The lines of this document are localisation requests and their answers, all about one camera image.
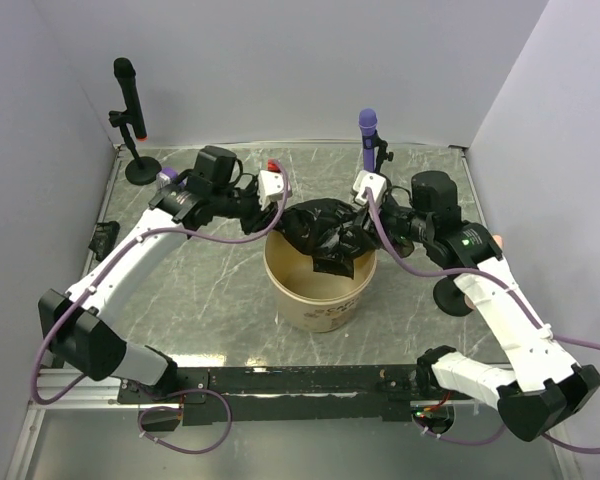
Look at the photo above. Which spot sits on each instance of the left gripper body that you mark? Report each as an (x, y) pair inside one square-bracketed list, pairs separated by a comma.
[(244, 204)]

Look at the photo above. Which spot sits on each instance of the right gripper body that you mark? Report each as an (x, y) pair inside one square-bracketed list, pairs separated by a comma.
[(396, 221)]

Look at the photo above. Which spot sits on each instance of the black trash bag roll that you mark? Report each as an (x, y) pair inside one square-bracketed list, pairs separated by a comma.
[(331, 232)]

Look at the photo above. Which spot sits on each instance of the beige paper trash bin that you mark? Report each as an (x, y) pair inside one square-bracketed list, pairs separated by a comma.
[(312, 301)]

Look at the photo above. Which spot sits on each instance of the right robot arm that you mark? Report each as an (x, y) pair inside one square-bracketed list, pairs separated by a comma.
[(544, 384)]

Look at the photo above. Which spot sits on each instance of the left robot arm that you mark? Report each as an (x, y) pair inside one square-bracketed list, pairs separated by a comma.
[(77, 324)]

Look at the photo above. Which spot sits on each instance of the purple metronome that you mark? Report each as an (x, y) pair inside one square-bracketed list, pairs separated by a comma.
[(165, 177)]

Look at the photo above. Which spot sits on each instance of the beige microphone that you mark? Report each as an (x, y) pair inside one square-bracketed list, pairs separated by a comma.
[(500, 241)]

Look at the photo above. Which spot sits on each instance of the black microphone stand left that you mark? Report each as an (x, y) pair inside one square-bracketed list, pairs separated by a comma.
[(141, 170)]

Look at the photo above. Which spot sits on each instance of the purple microphone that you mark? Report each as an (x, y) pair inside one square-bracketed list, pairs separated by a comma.
[(367, 122)]

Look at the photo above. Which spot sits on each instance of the black microphone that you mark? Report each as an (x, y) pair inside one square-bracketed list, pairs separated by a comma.
[(125, 75)]

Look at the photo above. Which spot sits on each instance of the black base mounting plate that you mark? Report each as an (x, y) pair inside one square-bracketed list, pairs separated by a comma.
[(280, 393)]

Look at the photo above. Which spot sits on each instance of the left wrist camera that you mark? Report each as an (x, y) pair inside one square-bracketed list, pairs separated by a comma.
[(270, 185)]

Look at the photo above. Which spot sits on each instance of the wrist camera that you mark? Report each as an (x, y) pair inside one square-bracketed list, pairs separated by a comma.
[(270, 185), (368, 185)]

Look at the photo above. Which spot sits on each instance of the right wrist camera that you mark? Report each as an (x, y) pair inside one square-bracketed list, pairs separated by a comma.
[(368, 185)]

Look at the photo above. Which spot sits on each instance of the aluminium rail frame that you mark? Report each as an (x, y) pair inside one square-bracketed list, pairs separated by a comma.
[(307, 246)]

